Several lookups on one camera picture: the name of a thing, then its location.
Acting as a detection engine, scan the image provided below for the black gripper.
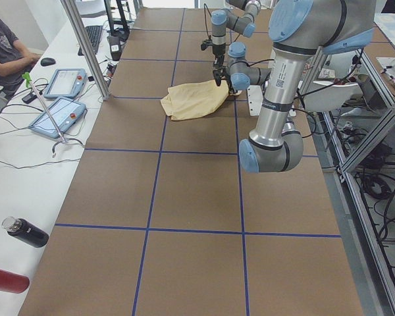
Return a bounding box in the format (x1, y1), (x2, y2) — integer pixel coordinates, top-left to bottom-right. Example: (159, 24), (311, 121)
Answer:
(213, 55), (237, 96)
(200, 38), (225, 57)

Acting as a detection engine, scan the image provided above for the cream long-sleeve printed shirt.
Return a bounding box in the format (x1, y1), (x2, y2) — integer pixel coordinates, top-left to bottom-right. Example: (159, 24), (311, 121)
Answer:
(160, 80), (242, 121)

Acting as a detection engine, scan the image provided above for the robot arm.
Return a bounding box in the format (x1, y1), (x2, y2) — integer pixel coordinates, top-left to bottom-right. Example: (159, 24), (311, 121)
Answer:
(201, 0), (261, 70)
(209, 1), (376, 172)

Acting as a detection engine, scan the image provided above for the white plastic chair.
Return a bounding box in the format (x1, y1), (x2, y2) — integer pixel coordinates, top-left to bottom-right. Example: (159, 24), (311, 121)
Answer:
(303, 82), (363, 112)

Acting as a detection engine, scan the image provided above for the black power adapter with label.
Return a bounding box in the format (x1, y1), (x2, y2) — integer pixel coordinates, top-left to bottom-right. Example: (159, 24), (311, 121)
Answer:
(107, 36), (122, 61)

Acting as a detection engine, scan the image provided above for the black keyboard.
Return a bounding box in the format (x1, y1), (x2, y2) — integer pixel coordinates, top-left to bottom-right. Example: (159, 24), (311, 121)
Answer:
(85, 25), (103, 55)

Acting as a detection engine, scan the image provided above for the far blue teach pendant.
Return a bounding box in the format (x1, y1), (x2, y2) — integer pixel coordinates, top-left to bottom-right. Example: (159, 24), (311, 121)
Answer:
(43, 68), (88, 99)

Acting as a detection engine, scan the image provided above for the blue teach pendant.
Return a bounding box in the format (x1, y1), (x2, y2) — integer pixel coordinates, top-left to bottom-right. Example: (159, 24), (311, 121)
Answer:
(43, 68), (88, 99)
(28, 97), (86, 139)

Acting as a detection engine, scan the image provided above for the near blue teach pendant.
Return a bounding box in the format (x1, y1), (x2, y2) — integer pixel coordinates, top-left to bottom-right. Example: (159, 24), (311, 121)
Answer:
(28, 97), (86, 139)

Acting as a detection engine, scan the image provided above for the black computer mouse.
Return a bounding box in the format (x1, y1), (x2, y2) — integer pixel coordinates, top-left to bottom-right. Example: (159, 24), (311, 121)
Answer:
(40, 57), (56, 66)

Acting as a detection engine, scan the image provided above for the black smartphone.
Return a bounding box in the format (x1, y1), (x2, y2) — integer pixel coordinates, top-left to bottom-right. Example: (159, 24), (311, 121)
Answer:
(22, 92), (38, 104)

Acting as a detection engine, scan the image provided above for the seated person in grey shirt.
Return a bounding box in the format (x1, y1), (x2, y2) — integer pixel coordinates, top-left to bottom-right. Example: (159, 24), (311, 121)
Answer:
(0, 19), (41, 99)

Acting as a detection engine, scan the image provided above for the black water bottle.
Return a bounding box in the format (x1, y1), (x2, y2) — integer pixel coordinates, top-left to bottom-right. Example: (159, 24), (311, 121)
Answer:
(1, 217), (49, 248)

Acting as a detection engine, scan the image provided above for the red water bottle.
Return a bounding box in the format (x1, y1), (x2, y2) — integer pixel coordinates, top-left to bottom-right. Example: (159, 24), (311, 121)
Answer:
(0, 269), (30, 294)

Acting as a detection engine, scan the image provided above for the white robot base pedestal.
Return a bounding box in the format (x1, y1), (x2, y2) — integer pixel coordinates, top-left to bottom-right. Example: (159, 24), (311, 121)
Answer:
(246, 85), (297, 117)

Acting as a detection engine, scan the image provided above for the aluminium frame post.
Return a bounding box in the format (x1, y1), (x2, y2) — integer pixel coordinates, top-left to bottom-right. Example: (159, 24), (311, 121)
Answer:
(61, 0), (110, 101)

